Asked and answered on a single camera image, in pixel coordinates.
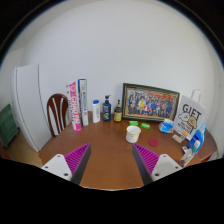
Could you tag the white paper gift bag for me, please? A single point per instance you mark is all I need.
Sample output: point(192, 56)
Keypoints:
point(191, 115)

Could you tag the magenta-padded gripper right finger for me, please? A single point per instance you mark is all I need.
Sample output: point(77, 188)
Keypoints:
point(146, 159)

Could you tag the blue detergent bottle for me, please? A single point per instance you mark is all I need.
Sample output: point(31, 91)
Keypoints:
point(198, 135)

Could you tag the white mug with yellow rim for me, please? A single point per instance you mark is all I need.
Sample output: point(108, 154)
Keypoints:
point(132, 134)

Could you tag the white refrigerator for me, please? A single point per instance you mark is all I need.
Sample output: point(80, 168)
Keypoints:
point(30, 103)

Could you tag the blue tissue pack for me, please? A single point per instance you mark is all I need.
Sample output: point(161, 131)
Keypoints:
point(166, 127)

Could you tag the small green packet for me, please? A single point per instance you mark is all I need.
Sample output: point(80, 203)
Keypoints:
point(145, 126)
point(133, 123)

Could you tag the amber pump bottle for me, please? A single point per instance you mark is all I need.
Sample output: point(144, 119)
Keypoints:
point(118, 114)

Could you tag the small orange patterned box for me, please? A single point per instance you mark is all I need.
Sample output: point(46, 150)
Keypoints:
point(178, 137)

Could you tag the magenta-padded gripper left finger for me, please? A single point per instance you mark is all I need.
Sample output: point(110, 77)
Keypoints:
point(77, 159)

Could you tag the white bottle with blue cap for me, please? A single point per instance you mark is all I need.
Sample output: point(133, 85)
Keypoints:
point(96, 112)

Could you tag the framed group photograph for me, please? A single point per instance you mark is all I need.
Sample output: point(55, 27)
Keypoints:
point(150, 102)

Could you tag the dark blue pump bottle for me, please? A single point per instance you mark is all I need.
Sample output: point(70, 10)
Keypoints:
point(107, 111)

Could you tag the brown wooden chair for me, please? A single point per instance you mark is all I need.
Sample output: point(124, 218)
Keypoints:
point(57, 111)

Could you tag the green cabinet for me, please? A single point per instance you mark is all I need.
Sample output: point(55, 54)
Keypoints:
point(7, 125)

